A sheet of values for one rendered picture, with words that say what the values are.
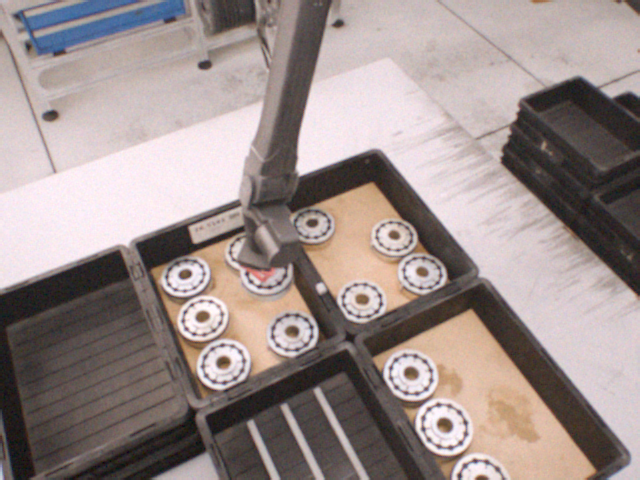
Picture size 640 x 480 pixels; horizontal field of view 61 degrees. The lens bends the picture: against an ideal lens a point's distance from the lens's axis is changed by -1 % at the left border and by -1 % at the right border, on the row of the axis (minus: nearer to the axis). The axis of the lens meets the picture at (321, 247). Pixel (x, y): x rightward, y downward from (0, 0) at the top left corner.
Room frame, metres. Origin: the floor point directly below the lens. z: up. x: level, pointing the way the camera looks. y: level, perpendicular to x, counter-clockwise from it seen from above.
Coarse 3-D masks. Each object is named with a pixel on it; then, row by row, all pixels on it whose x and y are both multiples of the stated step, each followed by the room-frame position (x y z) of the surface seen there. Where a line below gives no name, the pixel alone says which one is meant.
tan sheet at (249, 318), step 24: (216, 264) 0.68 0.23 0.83; (216, 288) 0.62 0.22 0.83; (240, 288) 0.62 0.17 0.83; (168, 312) 0.56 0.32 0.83; (240, 312) 0.56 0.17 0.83; (264, 312) 0.56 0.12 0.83; (240, 336) 0.50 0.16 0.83; (264, 336) 0.51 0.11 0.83; (288, 336) 0.51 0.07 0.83; (192, 360) 0.45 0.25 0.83; (264, 360) 0.45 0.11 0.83
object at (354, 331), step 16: (352, 160) 0.90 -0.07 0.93; (384, 160) 0.90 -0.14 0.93; (304, 176) 0.85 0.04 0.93; (400, 176) 0.85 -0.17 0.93; (448, 240) 0.67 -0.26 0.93; (304, 256) 0.63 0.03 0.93; (464, 256) 0.63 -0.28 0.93; (448, 288) 0.56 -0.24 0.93; (336, 304) 0.52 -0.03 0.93; (416, 304) 0.52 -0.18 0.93; (368, 320) 0.49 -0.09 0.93; (384, 320) 0.49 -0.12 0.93; (352, 336) 0.46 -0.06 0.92
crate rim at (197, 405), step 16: (224, 208) 0.75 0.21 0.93; (176, 224) 0.71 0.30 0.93; (144, 240) 0.67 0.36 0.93; (144, 272) 0.59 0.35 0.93; (304, 272) 0.59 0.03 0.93; (144, 288) 0.55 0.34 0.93; (320, 304) 0.52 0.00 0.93; (160, 320) 0.49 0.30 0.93; (336, 320) 0.49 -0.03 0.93; (336, 336) 0.46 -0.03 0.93; (176, 352) 0.42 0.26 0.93; (304, 352) 0.42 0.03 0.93; (176, 368) 0.39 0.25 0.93; (272, 368) 0.39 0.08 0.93; (192, 400) 0.33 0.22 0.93; (208, 400) 0.33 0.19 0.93
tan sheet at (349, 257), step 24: (360, 192) 0.89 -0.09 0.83; (336, 216) 0.82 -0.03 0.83; (360, 216) 0.82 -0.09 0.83; (384, 216) 0.82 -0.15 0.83; (336, 240) 0.75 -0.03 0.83; (360, 240) 0.75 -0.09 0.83; (336, 264) 0.68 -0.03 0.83; (360, 264) 0.68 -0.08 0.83; (384, 264) 0.68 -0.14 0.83; (336, 288) 0.62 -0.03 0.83; (384, 288) 0.62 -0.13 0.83
